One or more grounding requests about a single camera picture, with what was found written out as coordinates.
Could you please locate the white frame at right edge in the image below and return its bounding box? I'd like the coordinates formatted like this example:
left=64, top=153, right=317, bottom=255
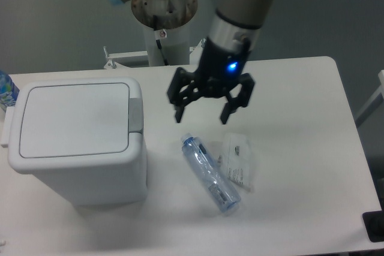
left=355, top=70, right=383, bottom=128

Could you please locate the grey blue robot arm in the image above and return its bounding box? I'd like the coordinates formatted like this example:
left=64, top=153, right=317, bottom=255
left=109, top=0, right=273, bottom=124

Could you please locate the clear blue plastic bottle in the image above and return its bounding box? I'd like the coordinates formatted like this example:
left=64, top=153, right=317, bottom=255
left=181, top=133, right=241, bottom=216

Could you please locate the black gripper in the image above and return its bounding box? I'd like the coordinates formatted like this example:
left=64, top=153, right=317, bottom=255
left=167, top=37, right=255, bottom=125

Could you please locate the white plastic trash can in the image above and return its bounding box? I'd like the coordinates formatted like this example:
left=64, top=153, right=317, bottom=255
left=1, top=77, right=148, bottom=206

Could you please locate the clear plastic wrapper bag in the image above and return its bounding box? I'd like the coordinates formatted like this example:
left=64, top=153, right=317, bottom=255
left=218, top=132, right=253, bottom=191

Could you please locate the black device at table edge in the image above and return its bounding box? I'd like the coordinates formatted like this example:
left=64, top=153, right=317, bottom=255
left=362, top=210, right=383, bottom=243

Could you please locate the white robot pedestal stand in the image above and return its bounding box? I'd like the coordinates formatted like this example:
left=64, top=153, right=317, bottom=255
left=104, top=0, right=206, bottom=69

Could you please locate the blue green drink can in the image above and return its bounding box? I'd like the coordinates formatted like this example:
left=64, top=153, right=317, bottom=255
left=1, top=71, right=19, bottom=112

